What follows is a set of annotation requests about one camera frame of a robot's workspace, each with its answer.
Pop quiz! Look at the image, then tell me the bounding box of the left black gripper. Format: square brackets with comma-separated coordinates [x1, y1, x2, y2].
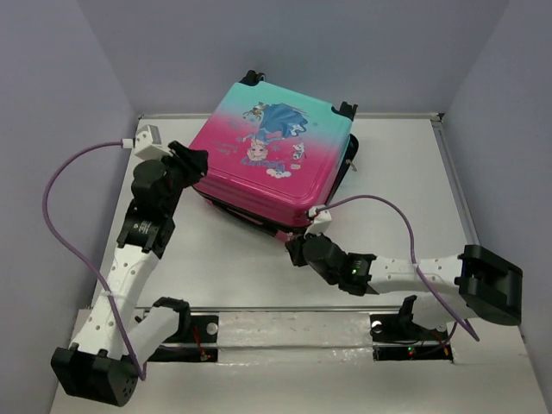
[151, 141, 211, 216]

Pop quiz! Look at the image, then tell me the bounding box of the pink teal kids suitcase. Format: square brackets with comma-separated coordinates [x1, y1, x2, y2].
[189, 70, 359, 235]

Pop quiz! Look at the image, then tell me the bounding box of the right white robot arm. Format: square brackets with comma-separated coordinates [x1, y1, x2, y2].
[285, 234, 523, 338]

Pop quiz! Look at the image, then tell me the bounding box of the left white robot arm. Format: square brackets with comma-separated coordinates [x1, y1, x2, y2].
[51, 140, 208, 407]

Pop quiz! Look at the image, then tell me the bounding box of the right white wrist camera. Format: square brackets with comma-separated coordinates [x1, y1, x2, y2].
[304, 205, 332, 235]

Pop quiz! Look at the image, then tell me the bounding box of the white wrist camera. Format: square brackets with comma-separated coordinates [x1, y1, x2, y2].
[122, 124, 171, 160]
[304, 205, 332, 235]

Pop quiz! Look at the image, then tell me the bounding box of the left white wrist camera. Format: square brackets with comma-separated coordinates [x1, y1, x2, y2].
[122, 124, 171, 160]

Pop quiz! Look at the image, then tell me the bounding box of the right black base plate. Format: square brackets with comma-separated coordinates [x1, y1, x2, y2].
[369, 314, 455, 362]

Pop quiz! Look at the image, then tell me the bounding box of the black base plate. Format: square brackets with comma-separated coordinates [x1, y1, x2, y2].
[369, 314, 455, 362]
[148, 314, 219, 363]

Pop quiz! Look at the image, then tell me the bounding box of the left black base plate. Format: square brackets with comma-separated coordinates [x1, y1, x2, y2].
[148, 314, 219, 363]

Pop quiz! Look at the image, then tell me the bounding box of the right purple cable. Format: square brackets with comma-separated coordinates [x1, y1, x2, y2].
[314, 194, 480, 342]

